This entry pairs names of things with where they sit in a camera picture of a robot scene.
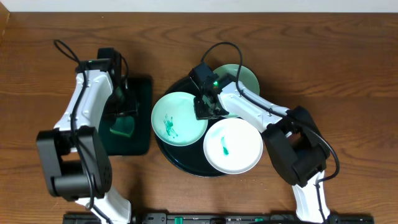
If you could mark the large mint green plate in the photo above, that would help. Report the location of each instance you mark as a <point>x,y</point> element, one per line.
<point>174,121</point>

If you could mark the green scouring sponge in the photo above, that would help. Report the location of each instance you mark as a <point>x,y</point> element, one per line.
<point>123,126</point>

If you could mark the round black serving tray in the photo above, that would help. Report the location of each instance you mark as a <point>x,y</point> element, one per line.
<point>191,158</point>

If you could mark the small mint green plate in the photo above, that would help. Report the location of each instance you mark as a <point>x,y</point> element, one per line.
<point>246,76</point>

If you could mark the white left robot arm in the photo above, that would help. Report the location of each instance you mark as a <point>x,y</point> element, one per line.
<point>74,161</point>

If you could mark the white plate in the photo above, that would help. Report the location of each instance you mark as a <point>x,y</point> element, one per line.
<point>233,146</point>

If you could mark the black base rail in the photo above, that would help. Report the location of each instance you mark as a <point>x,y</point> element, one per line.
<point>162,218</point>

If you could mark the black rectangular water tray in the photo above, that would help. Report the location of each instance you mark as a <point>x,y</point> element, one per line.
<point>138,143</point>

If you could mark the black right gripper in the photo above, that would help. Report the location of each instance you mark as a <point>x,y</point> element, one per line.
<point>201,114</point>

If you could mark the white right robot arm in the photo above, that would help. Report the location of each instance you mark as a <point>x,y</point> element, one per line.
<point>295,146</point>

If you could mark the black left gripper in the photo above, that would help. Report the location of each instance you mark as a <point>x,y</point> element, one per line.
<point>123,112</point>

